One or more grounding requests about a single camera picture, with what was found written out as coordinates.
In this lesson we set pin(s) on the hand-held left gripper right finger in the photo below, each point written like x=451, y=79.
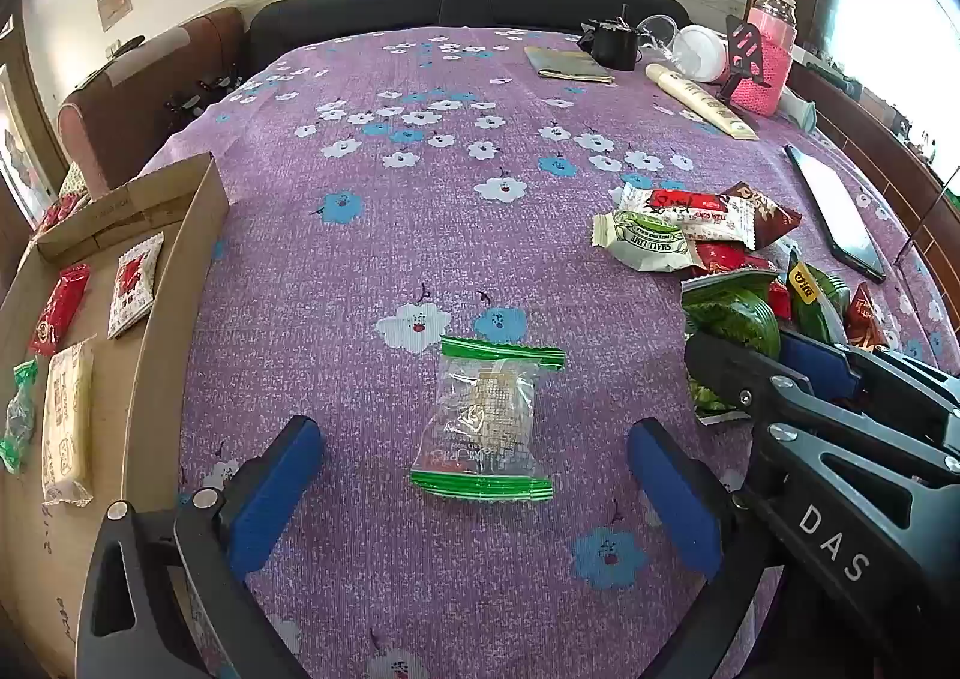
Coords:
x=667, y=499

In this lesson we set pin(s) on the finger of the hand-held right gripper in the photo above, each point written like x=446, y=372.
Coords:
x=724, y=364
x=821, y=364

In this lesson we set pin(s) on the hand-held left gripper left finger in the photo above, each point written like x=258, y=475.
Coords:
x=274, y=491

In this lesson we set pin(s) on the green watermelon snack packet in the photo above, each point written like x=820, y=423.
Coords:
x=831, y=289
x=731, y=315

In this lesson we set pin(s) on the shiny red snack packet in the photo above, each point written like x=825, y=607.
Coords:
x=866, y=319

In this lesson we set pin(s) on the white red snack packet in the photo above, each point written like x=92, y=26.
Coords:
x=135, y=285
x=675, y=202

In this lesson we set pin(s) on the cardboard box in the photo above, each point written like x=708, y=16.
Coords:
x=112, y=386

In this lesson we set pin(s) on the clear green-edged snack packet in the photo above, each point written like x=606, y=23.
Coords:
x=19, y=416
x=484, y=416

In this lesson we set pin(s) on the yellow green snack packet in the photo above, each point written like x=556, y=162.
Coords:
x=806, y=292

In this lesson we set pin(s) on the small red snack packet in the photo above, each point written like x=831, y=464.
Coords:
x=780, y=300

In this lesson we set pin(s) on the dark red snack packet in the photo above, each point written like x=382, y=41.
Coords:
x=724, y=257

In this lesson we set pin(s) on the green white snack packet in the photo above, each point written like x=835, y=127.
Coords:
x=645, y=240

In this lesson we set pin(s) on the black smartphone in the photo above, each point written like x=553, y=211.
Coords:
x=836, y=214

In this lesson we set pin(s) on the brown snack packet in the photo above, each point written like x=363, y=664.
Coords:
x=765, y=214

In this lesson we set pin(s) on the cream snack packet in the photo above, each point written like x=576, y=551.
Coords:
x=67, y=416

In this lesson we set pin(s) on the brown wooden ledge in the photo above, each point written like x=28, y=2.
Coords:
x=862, y=124

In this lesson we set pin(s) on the teal cloth item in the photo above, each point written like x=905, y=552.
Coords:
x=801, y=112

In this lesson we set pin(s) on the cream tube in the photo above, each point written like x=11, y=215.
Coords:
x=697, y=97

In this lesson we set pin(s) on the long red snack packet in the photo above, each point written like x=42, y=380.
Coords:
x=58, y=307

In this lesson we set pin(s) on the purple floral bedsheet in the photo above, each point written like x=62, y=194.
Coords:
x=450, y=236

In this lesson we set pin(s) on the pink bottle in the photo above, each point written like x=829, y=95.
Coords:
x=772, y=60

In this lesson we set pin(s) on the black pink phone stand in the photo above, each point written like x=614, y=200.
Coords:
x=744, y=48

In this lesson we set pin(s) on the white jar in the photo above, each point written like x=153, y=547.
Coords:
x=697, y=48

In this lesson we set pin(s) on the clear plastic bag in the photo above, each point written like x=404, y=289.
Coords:
x=658, y=33

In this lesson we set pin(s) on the black container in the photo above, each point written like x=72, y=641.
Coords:
x=615, y=45

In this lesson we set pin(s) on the olive booklet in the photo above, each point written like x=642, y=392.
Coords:
x=566, y=63

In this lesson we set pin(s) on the brown chair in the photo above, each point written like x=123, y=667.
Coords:
x=135, y=116

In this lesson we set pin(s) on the black device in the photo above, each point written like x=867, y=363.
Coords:
x=191, y=100

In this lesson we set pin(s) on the black headboard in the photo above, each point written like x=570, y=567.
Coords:
x=375, y=7

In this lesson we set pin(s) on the small wall frame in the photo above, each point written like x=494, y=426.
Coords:
x=112, y=3

